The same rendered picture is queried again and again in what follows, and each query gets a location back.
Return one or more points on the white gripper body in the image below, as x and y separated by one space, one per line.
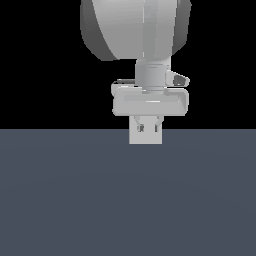
150 106

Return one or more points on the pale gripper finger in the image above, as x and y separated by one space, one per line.
157 125
139 125

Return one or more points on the white charger block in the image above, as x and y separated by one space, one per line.
145 138

